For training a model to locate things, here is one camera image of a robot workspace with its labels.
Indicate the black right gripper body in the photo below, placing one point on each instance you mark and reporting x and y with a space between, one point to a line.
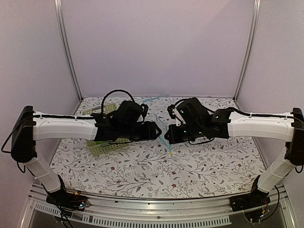
190 134

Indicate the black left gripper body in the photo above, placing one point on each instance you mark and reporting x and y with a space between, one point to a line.
137 135

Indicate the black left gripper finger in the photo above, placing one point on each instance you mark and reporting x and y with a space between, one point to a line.
156 137
158 131

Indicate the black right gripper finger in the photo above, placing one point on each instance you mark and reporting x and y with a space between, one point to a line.
168 133
168 138

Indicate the clear blue zip top bag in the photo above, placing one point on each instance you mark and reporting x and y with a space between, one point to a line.
164 128

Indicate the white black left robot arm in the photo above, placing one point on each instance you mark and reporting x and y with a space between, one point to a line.
127 122

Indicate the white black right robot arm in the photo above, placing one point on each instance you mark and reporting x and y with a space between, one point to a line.
193 120

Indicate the spare clear blue zip bag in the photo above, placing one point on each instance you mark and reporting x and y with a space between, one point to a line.
154 98

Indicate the light green perforated plastic basket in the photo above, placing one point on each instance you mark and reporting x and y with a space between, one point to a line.
98 148

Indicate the floral patterned table mat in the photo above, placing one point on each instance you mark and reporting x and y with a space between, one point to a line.
156 169

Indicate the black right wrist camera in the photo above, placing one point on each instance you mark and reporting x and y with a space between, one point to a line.
174 114

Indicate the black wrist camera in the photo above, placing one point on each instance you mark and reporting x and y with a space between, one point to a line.
144 112
174 114

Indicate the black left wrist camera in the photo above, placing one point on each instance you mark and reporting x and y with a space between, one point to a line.
144 112

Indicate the aluminium front rail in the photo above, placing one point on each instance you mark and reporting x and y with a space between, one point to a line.
118 212

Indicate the left aluminium frame post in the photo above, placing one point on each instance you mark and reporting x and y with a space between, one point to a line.
66 48

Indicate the aluminium frame post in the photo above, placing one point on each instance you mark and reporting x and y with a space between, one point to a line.
66 48
249 48

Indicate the right aluminium frame post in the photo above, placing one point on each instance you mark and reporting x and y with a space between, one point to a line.
249 48

